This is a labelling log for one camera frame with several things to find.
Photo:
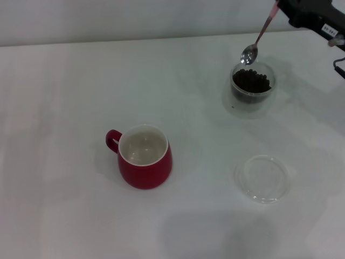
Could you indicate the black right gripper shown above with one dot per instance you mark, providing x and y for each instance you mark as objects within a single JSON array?
[{"x": 315, "y": 13}]

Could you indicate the clear glass cup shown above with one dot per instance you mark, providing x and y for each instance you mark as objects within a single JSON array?
[{"x": 272, "y": 76}]

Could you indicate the red ceramic mug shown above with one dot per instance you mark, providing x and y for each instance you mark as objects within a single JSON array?
[{"x": 145, "y": 172}]

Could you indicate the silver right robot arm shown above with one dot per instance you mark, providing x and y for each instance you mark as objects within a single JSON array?
[{"x": 340, "y": 42}]

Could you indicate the coffee beans pile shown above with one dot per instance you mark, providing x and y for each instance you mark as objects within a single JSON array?
[{"x": 250, "y": 82}]

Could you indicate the clear glass saucer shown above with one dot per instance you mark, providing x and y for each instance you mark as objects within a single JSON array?
[{"x": 264, "y": 189}]

